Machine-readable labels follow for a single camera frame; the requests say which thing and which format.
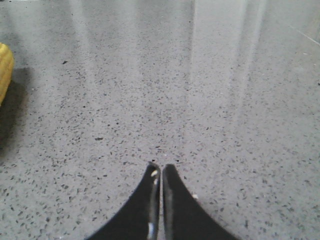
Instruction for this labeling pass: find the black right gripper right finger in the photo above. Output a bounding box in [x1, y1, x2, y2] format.
[162, 164, 236, 240]

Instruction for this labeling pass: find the yellow corn cob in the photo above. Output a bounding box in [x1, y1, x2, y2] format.
[0, 42, 15, 104]

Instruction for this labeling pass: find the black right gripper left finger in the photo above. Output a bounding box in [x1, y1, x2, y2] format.
[89, 162, 161, 240]

